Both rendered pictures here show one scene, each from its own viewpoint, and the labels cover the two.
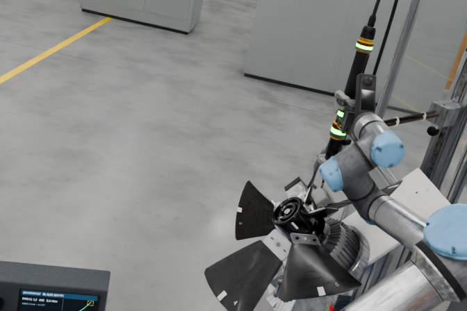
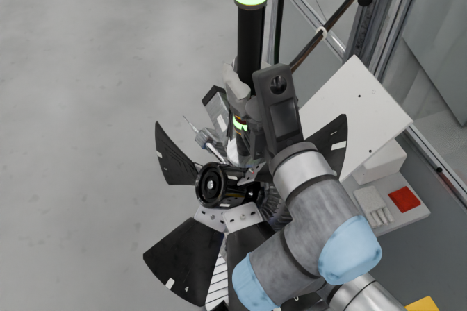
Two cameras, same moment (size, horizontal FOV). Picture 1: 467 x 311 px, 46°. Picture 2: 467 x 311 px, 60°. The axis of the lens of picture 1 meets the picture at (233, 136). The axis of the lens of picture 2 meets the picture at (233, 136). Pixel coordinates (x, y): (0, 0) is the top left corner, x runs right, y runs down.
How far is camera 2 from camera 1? 1.01 m
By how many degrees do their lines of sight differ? 30
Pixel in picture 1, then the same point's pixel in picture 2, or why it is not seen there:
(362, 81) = (266, 90)
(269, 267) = (210, 244)
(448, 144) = (383, 1)
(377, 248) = not seen: hidden behind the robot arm
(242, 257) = (177, 241)
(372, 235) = not seen: hidden behind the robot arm
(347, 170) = (283, 295)
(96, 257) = (60, 157)
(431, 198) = (380, 107)
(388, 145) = (353, 268)
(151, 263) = (111, 142)
